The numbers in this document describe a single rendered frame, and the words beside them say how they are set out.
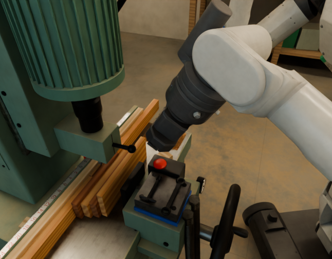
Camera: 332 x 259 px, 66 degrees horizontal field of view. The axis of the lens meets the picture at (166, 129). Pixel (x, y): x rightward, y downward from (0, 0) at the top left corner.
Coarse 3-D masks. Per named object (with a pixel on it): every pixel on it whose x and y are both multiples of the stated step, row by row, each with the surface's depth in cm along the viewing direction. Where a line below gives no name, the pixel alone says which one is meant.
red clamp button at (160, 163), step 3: (156, 159) 58; (159, 159) 58; (162, 159) 58; (153, 162) 58; (156, 162) 57; (159, 162) 57; (162, 162) 57; (165, 162) 57; (156, 165) 57; (159, 165) 57; (162, 165) 57; (165, 165) 57; (156, 168) 57; (159, 168) 56; (162, 168) 56
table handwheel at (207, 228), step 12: (228, 192) 62; (240, 192) 63; (228, 204) 57; (228, 216) 55; (204, 228) 66; (216, 228) 65; (228, 228) 54; (216, 240) 53; (228, 240) 53; (216, 252) 52; (228, 252) 64
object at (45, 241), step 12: (156, 108) 92; (144, 120) 85; (132, 132) 78; (96, 168) 67; (60, 216) 56; (72, 216) 59; (48, 228) 54; (60, 228) 56; (36, 240) 52; (48, 240) 53; (36, 252) 51; (48, 252) 54
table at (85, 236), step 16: (144, 128) 86; (176, 160) 75; (80, 224) 59; (96, 224) 59; (112, 224) 59; (64, 240) 56; (80, 240) 56; (96, 240) 56; (112, 240) 56; (128, 240) 56; (144, 240) 59; (48, 256) 54; (64, 256) 54; (80, 256) 54; (96, 256) 54; (112, 256) 54; (128, 256) 55; (160, 256) 57; (176, 256) 57
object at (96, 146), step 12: (72, 120) 62; (60, 132) 60; (72, 132) 58; (96, 132) 58; (108, 132) 58; (60, 144) 63; (72, 144) 61; (84, 144) 59; (96, 144) 57; (108, 144) 58; (84, 156) 62; (96, 156) 60; (108, 156) 60
